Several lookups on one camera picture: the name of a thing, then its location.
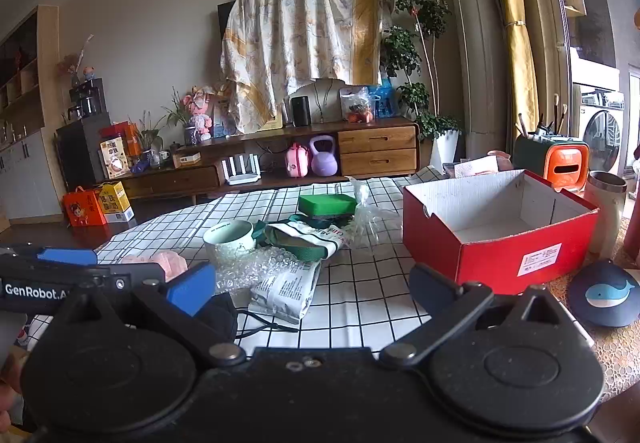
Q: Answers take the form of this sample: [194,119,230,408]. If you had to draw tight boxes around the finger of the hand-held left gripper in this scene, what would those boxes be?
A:
[0,245,98,265]
[94,264,167,292]

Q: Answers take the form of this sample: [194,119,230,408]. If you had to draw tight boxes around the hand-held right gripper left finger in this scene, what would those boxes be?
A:
[50,263,246,366]

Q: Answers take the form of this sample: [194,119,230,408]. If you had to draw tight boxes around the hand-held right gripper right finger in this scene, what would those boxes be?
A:
[379,263,583,366]

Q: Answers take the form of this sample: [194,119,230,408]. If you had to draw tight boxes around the black face mask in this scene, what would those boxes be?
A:
[194,293,298,340]

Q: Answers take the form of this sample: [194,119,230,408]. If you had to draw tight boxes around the red cardboard box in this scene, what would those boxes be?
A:
[402,169,600,296]

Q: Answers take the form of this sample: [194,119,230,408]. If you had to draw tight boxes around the clear plastic bag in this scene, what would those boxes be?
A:
[346,177,402,252]

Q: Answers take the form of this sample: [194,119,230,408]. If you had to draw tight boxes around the white printed packet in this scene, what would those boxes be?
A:
[248,263,322,325]

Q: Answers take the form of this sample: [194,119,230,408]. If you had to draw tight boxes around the white tote bag green straps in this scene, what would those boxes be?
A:
[251,220,352,260]

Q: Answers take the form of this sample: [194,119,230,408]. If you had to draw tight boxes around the green sponge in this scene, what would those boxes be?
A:
[298,194,357,217]

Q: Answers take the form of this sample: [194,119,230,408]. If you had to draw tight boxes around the orange gift box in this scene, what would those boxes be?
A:
[62,190,107,228]

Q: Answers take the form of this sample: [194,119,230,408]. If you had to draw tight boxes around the mint green mug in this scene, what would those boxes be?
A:
[202,220,257,267]

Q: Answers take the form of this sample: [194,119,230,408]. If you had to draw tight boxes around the bubble wrap sheet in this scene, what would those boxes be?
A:
[214,245,321,295]

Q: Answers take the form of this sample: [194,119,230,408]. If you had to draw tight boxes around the checked tablecloth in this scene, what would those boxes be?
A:
[95,177,596,376]

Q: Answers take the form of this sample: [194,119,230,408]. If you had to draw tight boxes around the yellow carton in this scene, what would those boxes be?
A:
[95,180,136,223]

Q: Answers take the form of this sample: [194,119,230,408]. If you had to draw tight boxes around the cream printed carton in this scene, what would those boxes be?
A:
[98,139,132,180]

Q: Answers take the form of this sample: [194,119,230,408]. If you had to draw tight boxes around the black water dispenser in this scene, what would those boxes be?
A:
[54,77,109,195]

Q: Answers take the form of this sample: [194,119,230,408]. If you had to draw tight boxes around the white router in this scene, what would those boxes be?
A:
[223,153,262,187]

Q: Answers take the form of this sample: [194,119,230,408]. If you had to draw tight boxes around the white orange plastic packet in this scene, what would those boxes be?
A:
[442,155,502,182]

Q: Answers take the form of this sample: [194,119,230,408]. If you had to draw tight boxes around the red gift box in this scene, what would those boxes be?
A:
[99,121,144,157]

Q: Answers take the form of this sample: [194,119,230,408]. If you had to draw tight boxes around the small potted grass plant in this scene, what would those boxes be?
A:
[134,110,166,169]

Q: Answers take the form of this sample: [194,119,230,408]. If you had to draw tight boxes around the pink bowl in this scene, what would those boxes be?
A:
[487,150,514,172]

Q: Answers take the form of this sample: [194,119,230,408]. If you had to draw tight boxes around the wooden TV stand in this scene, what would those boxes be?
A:
[117,117,421,205]

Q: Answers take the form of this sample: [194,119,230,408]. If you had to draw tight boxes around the pink toy bag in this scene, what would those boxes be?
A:
[285,143,311,179]

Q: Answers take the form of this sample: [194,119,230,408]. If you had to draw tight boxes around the purple kettlebell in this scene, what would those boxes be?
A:
[308,135,340,177]

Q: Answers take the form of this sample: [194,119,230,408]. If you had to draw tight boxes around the pink plush doll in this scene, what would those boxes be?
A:
[183,86,214,142]

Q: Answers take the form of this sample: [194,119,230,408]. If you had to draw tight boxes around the orange green storage box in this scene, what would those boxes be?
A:
[513,136,591,192]

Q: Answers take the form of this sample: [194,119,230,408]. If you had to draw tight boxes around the beige steel tumbler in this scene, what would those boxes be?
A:
[583,170,628,260]

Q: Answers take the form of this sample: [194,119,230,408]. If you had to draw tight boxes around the golden lace table mat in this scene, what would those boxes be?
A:
[547,218,640,404]

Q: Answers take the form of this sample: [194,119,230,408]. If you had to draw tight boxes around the blue plastic bag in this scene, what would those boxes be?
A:
[369,77,399,118]

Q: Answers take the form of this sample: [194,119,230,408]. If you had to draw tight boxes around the clear bag of fruit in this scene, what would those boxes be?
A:
[339,86,375,124]

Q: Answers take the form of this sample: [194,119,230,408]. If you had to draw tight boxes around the bundle of makeup brushes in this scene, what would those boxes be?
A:
[515,93,569,140]

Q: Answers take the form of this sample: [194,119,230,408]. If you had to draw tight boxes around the black speaker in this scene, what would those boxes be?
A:
[290,96,312,127]

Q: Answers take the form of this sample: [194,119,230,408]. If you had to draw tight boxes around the washing machine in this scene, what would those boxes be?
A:
[574,94,627,175]

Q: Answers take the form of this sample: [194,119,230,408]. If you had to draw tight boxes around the white column air conditioner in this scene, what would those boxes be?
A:
[439,0,517,162]

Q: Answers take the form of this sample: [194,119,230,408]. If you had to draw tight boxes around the tall plant white planter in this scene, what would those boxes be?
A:
[379,0,465,172]

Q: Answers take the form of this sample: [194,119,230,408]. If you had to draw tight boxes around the black television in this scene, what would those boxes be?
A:
[217,0,237,55]

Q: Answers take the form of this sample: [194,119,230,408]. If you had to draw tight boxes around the floral bed sheet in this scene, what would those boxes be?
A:
[220,0,389,135]

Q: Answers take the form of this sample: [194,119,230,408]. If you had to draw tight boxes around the yellow curtain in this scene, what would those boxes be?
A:
[489,0,542,165]

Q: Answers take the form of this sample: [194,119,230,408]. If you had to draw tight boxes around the wooden wall cabinet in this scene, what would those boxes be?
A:
[0,4,62,225]

